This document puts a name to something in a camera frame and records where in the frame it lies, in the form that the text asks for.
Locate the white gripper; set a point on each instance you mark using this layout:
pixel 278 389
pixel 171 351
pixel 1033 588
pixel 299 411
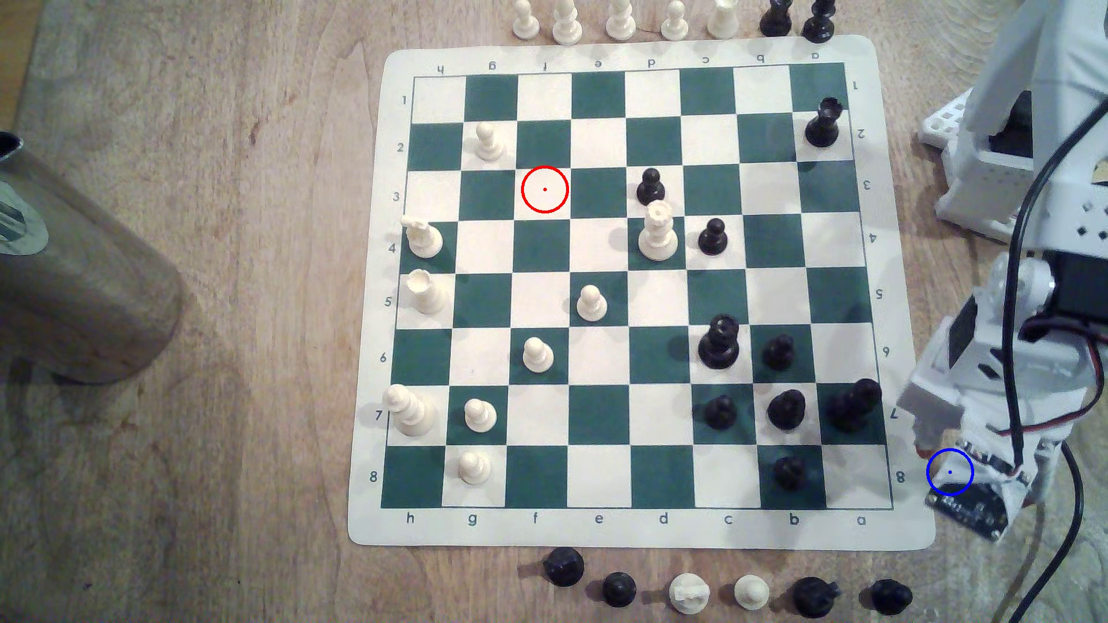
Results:
pixel 930 434

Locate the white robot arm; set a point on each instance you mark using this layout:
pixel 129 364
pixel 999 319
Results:
pixel 1069 78

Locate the green white chess mat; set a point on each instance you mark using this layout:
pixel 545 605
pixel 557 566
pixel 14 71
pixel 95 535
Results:
pixel 640 294

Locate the black king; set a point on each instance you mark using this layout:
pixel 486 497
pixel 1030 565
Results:
pixel 853 407

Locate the black pawn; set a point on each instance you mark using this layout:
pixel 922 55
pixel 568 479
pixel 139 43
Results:
pixel 563 568
pixel 789 472
pixel 712 238
pixel 650 189
pixel 619 590
pixel 891 597
pixel 720 414
pixel 778 353

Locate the black bishop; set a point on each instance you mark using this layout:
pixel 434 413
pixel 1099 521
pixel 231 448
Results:
pixel 776 19
pixel 786 410

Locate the white pawn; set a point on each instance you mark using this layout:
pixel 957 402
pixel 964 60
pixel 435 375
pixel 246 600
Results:
pixel 751 593
pixel 674 23
pixel 489 143
pixel 538 356
pixel 525 22
pixel 591 304
pixel 479 417
pixel 473 469

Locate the black queen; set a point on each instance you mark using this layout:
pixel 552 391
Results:
pixel 718 344

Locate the black rook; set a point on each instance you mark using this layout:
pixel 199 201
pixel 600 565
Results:
pixel 822 125

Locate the white queen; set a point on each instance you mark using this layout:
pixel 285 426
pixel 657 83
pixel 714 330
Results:
pixel 658 234

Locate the white rook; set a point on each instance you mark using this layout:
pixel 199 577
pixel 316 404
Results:
pixel 723 19
pixel 426 294

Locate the metal cylinder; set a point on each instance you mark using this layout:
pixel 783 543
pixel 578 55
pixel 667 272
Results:
pixel 82 285

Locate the gripper camera board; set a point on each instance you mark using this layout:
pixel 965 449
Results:
pixel 969 512

